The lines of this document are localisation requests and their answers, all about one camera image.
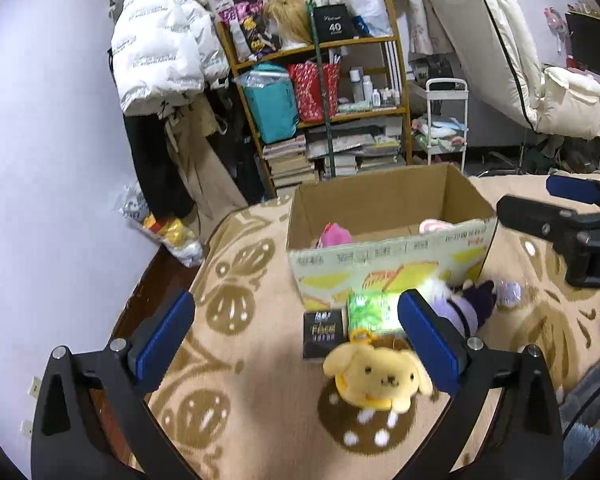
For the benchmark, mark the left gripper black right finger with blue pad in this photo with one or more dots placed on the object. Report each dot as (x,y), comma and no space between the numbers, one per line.
(524,438)

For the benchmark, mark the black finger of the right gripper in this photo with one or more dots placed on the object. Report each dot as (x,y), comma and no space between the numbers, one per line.
(573,236)

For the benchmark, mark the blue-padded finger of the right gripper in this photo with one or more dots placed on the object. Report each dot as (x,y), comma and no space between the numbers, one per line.
(585,191)

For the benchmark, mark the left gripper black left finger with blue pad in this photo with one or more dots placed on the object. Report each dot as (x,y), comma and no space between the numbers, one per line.
(68,441)

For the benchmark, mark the purple white plush doll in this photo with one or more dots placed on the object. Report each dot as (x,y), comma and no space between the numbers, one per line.
(467,309)

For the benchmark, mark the yellow dog plush toy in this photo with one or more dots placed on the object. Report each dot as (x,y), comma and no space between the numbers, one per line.
(373,377)

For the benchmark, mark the black Face tissue pack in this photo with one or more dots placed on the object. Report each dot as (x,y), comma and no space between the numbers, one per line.
(323,331)

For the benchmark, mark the cream pillow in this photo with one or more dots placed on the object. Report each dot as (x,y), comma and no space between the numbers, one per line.
(570,105)

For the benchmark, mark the white pink plush in box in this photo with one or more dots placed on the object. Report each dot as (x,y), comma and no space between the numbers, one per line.
(434,225)

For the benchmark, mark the white rolling cart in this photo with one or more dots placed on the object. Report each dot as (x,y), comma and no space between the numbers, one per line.
(435,134)

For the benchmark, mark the beige patterned blanket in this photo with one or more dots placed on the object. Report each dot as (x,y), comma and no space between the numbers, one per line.
(240,402)

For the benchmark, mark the green tissue pack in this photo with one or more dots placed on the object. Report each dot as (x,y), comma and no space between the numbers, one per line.
(374,311)

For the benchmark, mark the open cardboard box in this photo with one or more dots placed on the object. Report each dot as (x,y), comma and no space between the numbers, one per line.
(382,210)

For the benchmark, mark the cream upright mattress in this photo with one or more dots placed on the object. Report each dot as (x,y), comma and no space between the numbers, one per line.
(493,42)

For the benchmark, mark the plastic bag of toys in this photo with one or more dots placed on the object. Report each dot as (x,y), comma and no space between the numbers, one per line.
(171,233)

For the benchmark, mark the wooden shelf unit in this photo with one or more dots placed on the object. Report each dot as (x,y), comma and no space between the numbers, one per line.
(373,114)

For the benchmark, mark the red patterned gift bag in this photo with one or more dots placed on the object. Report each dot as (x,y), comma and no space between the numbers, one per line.
(308,90)

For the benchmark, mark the stack of books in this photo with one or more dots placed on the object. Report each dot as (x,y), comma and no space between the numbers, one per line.
(289,165)

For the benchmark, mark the black box marked 40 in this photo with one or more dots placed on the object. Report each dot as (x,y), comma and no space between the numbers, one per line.
(333,23)

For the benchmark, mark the beige hanging coat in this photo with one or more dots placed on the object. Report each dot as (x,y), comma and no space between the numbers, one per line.
(207,181)

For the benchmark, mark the teal bag on shelf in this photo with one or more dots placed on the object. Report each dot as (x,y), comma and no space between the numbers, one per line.
(270,96)

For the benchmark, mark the blond wig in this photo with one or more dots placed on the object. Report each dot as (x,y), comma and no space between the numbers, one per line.
(291,20)

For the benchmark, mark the white puffer jacket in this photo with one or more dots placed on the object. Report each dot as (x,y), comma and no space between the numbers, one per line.
(164,53)

